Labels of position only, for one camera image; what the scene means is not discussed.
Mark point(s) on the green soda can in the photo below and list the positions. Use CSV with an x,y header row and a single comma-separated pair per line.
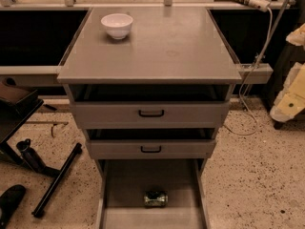
x,y
155,199

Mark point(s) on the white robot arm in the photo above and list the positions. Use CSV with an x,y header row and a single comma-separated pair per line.
x,y
291,100

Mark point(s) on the grey drawer cabinet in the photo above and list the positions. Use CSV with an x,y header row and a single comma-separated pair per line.
x,y
172,54

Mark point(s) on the top grey drawer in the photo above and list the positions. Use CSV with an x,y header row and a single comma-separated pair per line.
x,y
143,115

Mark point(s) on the grey drawer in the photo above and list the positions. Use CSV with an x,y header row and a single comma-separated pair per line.
x,y
143,115
150,149
125,182

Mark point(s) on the middle grey drawer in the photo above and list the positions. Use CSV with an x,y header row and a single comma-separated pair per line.
x,y
150,149

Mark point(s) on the bottom grey drawer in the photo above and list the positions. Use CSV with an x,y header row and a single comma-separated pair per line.
x,y
125,182

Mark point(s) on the white ceramic bowl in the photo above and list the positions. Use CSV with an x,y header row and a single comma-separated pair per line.
x,y
117,25

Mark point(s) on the black metal stand base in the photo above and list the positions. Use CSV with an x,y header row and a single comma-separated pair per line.
x,y
30,159

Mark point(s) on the dark side table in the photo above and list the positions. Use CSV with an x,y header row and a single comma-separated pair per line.
x,y
16,102

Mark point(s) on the black shoe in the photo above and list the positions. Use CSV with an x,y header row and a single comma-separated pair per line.
x,y
9,202

